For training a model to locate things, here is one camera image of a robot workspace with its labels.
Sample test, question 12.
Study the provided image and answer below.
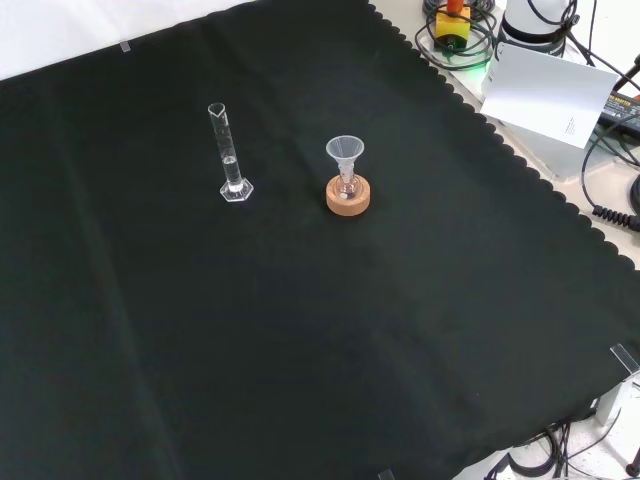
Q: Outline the clear plastic funnel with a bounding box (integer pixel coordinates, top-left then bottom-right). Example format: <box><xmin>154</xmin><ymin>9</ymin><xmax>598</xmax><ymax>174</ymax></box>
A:
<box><xmin>325</xmin><ymin>135</ymin><xmax>365</xmax><ymax>184</ymax></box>

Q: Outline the cork ring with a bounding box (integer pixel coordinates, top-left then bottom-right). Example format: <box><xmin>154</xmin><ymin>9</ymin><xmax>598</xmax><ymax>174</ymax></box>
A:
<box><xmin>325</xmin><ymin>175</ymin><xmax>374</xmax><ymax>217</ymax></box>

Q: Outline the clear graduated cylinder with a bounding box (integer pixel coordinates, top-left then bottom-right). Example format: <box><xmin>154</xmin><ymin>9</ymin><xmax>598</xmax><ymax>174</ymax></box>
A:
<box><xmin>207</xmin><ymin>102</ymin><xmax>255</xmax><ymax>203</ymax></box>

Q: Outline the black coiled cable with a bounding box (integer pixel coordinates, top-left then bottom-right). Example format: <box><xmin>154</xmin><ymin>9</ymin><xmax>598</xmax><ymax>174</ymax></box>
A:
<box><xmin>579</xmin><ymin>124</ymin><xmax>640</xmax><ymax>229</ymax></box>

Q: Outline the yellow stop button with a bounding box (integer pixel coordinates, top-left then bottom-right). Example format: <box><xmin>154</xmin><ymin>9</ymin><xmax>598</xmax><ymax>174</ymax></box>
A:
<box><xmin>433</xmin><ymin>0</ymin><xmax>472</xmax><ymax>51</ymax></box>

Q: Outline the dark looped cable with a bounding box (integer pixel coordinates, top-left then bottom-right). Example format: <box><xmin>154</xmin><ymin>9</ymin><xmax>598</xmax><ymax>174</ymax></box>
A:
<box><xmin>413</xmin><ymin>0</ymin><xmax>501</xmax><ymax>71</ymax></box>

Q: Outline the small round-bottom glass flask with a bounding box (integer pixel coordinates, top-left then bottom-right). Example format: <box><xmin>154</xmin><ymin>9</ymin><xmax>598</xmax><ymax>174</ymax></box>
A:
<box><xmin>335</xmin><ymin>169</ymin><xmax>360</xmax><ymax>200</ymax></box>

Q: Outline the black cable bundle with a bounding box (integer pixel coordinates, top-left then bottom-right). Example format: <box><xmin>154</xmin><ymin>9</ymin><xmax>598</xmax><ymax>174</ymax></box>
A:
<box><xmin>484</xmin><ymin>419</ymin><xmax>640</xmax><ymax>480</ymax></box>

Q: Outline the black bench cloth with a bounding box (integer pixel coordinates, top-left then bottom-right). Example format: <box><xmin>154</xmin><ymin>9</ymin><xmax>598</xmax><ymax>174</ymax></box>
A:
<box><xmin>0</xmin><ymin>0</ymin><xmax>640</xmax><ymax>480</ymax></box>

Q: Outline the black power adapter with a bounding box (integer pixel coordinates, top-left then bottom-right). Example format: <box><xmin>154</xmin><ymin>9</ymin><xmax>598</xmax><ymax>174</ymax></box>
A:
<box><xmin>597</xmin><ymin>89</ymin><xmax>640</xmax><ymax>132</ymax></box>

